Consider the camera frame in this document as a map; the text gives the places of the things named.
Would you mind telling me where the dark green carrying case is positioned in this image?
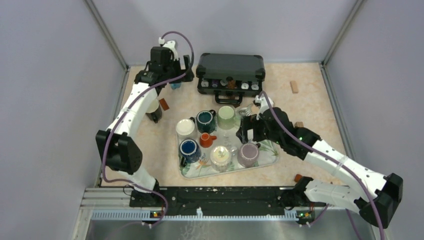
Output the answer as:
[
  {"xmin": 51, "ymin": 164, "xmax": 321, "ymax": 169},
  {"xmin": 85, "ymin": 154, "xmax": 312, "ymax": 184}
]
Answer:
[{"xmin": 195, "ymin": 53, "xmax": 266, "ymax": 105}]

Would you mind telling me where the wooden block left lower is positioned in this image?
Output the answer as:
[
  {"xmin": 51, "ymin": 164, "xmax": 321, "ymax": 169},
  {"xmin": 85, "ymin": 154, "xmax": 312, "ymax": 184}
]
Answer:
[{"xmin": 159, "ymin": 98, "xmax": 170, "ymax": 111}]

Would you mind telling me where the black glossy mug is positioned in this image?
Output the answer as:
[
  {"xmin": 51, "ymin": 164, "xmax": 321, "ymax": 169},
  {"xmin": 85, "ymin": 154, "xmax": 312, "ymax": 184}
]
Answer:
[{"xmin": 145, "ymin": 99, "xmax": 163, "ymax": 124}]

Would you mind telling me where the dark teal mug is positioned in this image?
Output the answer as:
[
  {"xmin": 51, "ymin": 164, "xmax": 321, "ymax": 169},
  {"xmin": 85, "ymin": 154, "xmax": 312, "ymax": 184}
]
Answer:
[{"xmin": 195, "ymin": 109, "xmax": 217, "ymax": 134}]

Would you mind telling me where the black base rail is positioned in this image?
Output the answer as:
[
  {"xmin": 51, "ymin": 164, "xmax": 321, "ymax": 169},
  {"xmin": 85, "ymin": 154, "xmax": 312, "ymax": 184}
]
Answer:
[{"xmin": 129, "ymin": 184, "xmax": 325, "ymax": 217}]

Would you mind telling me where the small red-brown block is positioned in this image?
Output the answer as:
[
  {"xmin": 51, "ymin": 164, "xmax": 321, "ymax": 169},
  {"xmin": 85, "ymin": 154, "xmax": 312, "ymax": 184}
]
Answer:
[{"xmin": 293, "ymin": 174, "xmax": 303, "ymax": 183}]

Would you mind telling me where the light blue dotted mug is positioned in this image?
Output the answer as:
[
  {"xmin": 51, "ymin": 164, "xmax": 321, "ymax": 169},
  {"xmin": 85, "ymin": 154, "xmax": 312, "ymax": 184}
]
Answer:
[{"xmin": 170, "ymin": 82, "xmax": 182, "ymax": 90}]

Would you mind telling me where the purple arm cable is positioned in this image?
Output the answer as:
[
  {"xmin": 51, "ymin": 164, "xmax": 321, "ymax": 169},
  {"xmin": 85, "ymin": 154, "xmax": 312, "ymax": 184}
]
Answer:
[
  {"xmin": 100, "ymin": 31, "xmax": 196, "ymax": 229},
  {"xmin": 259, "ymin": 91, "xmax": 387, "ymax": 240}
]

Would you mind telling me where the dark blue mug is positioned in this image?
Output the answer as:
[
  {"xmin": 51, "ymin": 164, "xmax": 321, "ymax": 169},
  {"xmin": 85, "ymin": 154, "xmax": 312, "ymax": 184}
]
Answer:
[{"xmin": 178, "ymin": 138, "xmax": 202, "ymax": 167}]

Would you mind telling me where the wooden block right rear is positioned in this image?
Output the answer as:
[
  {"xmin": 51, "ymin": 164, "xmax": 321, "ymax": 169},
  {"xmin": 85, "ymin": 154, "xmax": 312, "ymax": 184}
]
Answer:
[{"xmin": 290, "ymin": 80, "xmax": 299, "ymax": 94}]

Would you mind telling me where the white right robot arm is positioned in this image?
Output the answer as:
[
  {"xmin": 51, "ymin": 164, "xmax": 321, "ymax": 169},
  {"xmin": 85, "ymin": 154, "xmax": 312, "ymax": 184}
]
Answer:
[{"xmin": 236, "ymin": 107, "xmax": 403, "ymax": 229}]

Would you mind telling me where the dark wooden block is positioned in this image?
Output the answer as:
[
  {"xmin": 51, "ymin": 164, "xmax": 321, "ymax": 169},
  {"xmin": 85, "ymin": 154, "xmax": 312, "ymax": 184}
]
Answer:
[{"xmin": 294, "ymin": 121, "xmax": 304, "ymax": 128}]

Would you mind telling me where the white ribbed mug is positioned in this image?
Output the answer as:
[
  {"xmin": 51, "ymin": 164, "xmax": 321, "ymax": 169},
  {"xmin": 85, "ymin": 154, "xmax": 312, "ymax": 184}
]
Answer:
[{"xmin": 175, "ymin": 118, "xmax": 198, "ymax": 141}]

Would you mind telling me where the grey striped ribbed cup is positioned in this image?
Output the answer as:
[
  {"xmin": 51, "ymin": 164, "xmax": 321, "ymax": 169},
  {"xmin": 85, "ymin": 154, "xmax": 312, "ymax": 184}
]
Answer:
[{"xmin": 237, "ymin": 103, "xmax": 260, "ymax": 117}]

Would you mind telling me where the floral white serving tray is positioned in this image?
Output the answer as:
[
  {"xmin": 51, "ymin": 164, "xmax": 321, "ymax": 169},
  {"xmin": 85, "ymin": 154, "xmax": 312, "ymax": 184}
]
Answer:
[{"xmin": 177, "ymin": 113, "xmax": 280, "ymax": 180}]

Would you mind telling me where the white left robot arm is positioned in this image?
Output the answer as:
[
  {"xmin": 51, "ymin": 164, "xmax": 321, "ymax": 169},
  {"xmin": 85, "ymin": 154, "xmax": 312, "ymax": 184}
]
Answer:
[{"xmin": 95, "ymin": 44, "xmax": 194, "ymax": 207}]

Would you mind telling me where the light green mug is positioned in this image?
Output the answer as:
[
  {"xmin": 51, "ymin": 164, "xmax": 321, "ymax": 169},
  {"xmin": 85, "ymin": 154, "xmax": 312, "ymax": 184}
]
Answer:
[{"xmin": 217, "ymin": 105, "xmax": 241, "ymax": 130}]

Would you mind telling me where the small orange cup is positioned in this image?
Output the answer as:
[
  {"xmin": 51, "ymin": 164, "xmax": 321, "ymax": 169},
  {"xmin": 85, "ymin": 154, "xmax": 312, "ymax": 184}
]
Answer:
[{"xmin": 199, "ymin": 132, "xmax": 217, "ymax": 148}]

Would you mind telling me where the lilac purple mug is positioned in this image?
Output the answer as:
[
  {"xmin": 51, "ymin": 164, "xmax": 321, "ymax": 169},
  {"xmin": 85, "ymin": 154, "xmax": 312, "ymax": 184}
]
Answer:
[{"xmin": 237, "ymin": 142, "xmax": 260, "ymax": 168}]

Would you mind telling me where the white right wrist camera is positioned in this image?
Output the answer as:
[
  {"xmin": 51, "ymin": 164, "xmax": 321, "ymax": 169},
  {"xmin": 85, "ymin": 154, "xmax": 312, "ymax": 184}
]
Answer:
[{"xmin": 253, "ymin": 95, "xmax": 274, "ymax": 114}]

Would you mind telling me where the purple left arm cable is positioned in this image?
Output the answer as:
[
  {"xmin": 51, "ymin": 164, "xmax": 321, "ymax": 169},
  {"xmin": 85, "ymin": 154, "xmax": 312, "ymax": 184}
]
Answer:
[{"xmin": 100, "ymin": 31, "xmax": 196, "ymax": 229}]

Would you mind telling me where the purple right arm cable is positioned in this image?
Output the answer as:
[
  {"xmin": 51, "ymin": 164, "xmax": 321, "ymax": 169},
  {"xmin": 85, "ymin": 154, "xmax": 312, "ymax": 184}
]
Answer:
[{"xmin": 259, "ymin": 91, "xmax": 387, "ymax": 240}]

